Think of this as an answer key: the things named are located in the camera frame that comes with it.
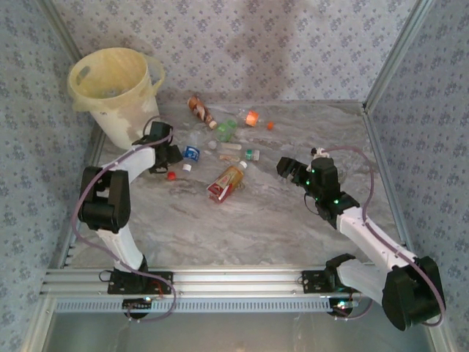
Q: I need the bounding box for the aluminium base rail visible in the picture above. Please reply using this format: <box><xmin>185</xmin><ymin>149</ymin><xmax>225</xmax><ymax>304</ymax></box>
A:
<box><xmin>39</xmin><ymin>266</ymin><xmax>385</xmax><ymax>298</ymax></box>

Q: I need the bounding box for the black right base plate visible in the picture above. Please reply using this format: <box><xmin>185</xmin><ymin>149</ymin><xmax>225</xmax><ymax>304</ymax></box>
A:
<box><xmin>300</xmin><ymin>270</ymin><xmax>330</xmax><ymax>294</ymax></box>

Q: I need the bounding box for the brown white patterned bottle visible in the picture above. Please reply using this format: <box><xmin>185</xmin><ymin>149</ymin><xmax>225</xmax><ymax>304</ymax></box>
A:
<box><xmin>187</xmin><ymin>95</ymin><xmax>218</xmax><ymax>130</ymax></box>

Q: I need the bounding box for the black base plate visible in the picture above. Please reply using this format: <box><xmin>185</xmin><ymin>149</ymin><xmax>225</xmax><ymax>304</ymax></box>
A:
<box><xmin>106</xmin><ymin>270</ymin><xmax>174</xmax><ymax>295</ymax></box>
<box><xmin>300</xmin><ymin>270</ymin><xmax>330</xmax><ymax>294</ymax></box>

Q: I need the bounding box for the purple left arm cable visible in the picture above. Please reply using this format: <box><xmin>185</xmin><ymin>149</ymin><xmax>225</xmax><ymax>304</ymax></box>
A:
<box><xmin>71</xmin><ymin>116</ymin><xmax>180</xmax><ymax>324</ymax></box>

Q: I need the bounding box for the black left controller board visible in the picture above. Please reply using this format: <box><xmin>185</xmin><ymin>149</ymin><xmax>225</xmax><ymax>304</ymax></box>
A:
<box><xmin>122</xmin><ymin>297</ymin><xmax>153</xmax><ymax>319</ymax></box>

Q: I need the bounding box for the cream plastic bin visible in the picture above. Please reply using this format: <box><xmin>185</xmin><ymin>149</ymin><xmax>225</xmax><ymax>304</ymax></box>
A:
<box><xmin>67</xmin><ymin>47</ymin><xmax>166</xmax><ymax>150</ymax></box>

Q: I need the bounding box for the large clear plastic bottle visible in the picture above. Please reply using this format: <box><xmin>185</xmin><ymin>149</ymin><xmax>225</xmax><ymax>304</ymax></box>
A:
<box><xmin>97</xmin><ymin>86</ymin><xmax>129</xmax><ymax>99</ymax></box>

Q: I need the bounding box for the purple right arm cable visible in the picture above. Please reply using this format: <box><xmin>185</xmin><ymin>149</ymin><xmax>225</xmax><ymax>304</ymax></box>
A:
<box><xmin>322</xmin><ymin>145</ymin><xmax>447</xmax><ymax>328</ymax></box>

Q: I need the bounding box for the amber tea bottle red label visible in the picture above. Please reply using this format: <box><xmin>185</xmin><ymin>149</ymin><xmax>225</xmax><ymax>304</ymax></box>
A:
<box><xmin>206</xmin><ymin>160</ymin><xmax>249</xmax><ymax>203</ymax></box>

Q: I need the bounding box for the aluminium frame leg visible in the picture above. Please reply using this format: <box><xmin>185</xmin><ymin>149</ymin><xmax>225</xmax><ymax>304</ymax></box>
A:
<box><xmin>21</xmin><ymin>296</ymin><xmax>56</xmax><ymax>352</ymax></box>
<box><xmin>428</xmin><ymin>325</ymin><xmax>459</xmax><ymax>352</ymax></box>

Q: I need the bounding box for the green plastic bottle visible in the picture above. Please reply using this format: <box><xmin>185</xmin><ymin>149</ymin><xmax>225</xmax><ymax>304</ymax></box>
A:
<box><xmin>215</xmin><ymin>119</ymin><xmax>238</xmax><ymax>143</ymax></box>

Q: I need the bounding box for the aluminium frame post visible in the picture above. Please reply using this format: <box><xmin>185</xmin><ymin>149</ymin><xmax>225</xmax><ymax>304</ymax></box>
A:
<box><xmin>36</xmin><ymin>0</ymin><xmax>85</xmax><ymax>63</ymax></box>
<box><xmin>362</xmin><ymin>0</ymin><xmax>437</xmax><ymax>113</ymax></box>

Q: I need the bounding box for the clear bottle orange label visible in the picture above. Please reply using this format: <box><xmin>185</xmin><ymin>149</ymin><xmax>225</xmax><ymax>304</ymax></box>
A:
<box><xmin>236</xmin><ymin>108</ymin><xmax>261</xmax><ymax>128</ymax></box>

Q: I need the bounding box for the grey metal panel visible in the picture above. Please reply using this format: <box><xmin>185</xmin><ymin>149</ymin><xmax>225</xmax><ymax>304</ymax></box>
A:
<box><xmin>43</xmin><ymin>311</ymin><xmax>437</xmax><ymax>352</ymax></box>

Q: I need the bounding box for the clear bottle blue label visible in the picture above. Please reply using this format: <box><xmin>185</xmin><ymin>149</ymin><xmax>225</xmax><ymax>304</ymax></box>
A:
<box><xmin>181</xmin><ymin>131</ymin><xmax>203</xmax><ymax>164</ymax></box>

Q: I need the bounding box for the black right controller board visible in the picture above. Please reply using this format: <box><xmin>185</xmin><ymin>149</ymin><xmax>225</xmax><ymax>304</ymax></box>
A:
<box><xmin>328</xmin><ymin>297</ymin><xmax>358</xmax><ymax>318</ymax></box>

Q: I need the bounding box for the black controller board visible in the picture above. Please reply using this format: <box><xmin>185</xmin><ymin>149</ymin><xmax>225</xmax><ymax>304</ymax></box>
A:
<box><xmin>122</xmin><ymin>297</ymin><xmax>153</xmax><ymax>319</ymax></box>
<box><xmin>328</xmin><ymin>297</ymin><xmax>358</xmax><ymax>318</ymax></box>

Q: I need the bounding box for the grey slotted cable duct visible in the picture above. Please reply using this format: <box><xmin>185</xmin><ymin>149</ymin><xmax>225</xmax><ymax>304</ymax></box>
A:
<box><xmin>54</xmin><ymin>296</ymin><xmax>340</xmax><ymax>315</ymax></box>

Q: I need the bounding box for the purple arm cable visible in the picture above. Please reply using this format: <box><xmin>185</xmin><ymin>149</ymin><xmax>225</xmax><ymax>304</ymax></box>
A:
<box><xmin>71</xmin><ymin>116</ymin><xmax>180</xmax><ymax>324</ymax></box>
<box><xmin>322</xmin><ymin>145</ymin><xmax>447</xmax><ymax>328</ymax></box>

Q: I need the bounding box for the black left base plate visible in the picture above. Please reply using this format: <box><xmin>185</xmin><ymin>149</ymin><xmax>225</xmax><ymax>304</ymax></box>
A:
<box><xmin>106</xmin><ymin>270</ymin><xmax>174</xmax><ymax>295</ymax></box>

